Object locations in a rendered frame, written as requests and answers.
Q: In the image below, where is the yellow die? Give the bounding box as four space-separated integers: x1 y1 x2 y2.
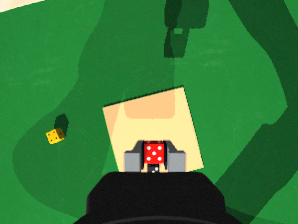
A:
46 128 65 144

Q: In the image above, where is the cream square mat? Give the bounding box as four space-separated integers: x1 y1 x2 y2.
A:
103 88 203 172

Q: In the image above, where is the red die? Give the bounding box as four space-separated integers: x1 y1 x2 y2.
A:
144 140 164 163

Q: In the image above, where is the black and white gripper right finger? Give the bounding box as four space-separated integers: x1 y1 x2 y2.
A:
163 140 186 172

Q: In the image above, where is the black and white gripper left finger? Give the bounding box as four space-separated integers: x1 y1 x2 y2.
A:
124 140 145 172

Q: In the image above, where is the black die with white pips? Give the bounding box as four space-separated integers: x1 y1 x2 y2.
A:
147 164 160 172

